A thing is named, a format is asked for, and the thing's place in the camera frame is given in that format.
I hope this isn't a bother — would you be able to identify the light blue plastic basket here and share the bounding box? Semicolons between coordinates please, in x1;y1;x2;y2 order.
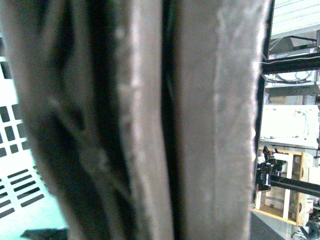
0;43;67;240

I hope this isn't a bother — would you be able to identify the wooden crate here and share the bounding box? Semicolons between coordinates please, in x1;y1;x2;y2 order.
251;146;320;227

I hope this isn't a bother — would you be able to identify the white box on shelf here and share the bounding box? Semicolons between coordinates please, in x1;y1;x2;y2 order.
260;104;320;150

